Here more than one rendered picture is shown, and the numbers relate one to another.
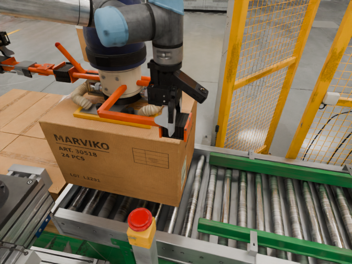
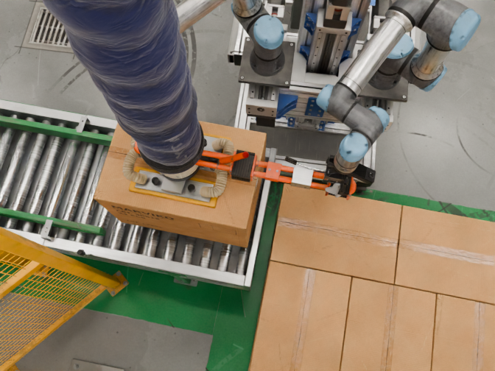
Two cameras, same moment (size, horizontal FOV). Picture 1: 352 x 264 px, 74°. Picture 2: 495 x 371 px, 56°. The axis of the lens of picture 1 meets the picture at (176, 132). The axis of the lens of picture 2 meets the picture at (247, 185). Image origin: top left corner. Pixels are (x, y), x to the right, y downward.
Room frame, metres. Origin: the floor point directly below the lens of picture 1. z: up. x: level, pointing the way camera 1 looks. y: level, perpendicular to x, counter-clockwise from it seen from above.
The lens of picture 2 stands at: (1.54, 0.47, 2.81)
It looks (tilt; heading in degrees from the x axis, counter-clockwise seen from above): 72 degrees down; 179
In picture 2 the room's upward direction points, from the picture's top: 1 degrees counter-clockwise
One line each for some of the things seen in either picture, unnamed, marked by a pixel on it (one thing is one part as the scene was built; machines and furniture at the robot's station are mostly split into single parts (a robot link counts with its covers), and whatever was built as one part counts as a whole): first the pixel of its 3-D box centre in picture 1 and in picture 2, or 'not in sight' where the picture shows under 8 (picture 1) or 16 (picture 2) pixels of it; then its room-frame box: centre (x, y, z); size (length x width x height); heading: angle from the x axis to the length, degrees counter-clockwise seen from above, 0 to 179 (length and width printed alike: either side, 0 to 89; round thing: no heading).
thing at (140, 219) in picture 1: (140, 221); not in sight; (0.36, 0.10, 1.02); 0.07 x 0.07 x 0.04
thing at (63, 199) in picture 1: (87, 166); (261, 215); (0.98, 0.55, 0.58); 0.70 x 0.03 x 0.06; 167
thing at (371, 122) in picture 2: not in sight; (366, 123); (0.94, 0.85, 1.51); 0.11 x 0.11 x 0.08; 49
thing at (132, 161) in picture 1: (130, 138); (188, 180); (0.89, 0.23, 0.88); 0.60 x 0.40 x 0.40; 76
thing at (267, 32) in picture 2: not in sight; (267, 36); (0.41, 0.59, 1.20); 0.13 x 0.12 x 0.14; 29
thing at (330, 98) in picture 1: (331, 98); not in sight; (1.05, -0.81, 1.02); 0.06 x 0.03 x 0.06; 77
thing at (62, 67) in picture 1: (68, 72); (243, 165); (0.95, 0.47, 1.21); 0.10 x 0.08 x 0.06; 166
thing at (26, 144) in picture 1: (39, 145); (380, 308); (1.43, 1.14, 0.34); 1.20 x 1.00 x 0.40; 77
